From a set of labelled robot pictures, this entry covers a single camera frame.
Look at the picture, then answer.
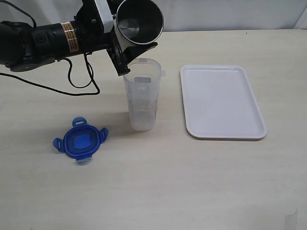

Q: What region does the white rectangular plastic tray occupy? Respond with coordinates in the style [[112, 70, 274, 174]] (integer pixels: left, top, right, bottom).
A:
[[180, 65, 267, 140]]

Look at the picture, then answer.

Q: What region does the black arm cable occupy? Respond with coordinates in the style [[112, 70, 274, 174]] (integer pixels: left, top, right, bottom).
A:
[[0, 0, 101, 97]]

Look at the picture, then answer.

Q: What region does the stainless steel tumbler cup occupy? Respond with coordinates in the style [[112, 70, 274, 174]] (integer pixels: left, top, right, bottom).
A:
[[114, 0, 164, 51]]

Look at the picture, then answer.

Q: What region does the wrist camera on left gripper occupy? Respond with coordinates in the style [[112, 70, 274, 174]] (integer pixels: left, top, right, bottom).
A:
[[94, 0, 122, 34]]

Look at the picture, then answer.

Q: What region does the blue plastic container lid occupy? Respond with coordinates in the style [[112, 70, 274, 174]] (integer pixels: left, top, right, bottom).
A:
[[52, 116, 109, 165]]

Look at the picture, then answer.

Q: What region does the clear plastic tall container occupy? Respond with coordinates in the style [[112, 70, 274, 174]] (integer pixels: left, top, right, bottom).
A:
[[123, 58, 165, 131]]

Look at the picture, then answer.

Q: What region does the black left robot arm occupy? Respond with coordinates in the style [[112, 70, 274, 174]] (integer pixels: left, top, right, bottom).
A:
[[0, 0, 164, 76]]

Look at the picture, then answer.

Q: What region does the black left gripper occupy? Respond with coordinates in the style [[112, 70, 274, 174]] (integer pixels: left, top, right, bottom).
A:
[[74, 0, 158, 76]]

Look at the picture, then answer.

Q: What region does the white backdrop curtain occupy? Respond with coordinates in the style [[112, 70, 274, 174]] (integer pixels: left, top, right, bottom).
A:
[[12, 0, 307, 31]]

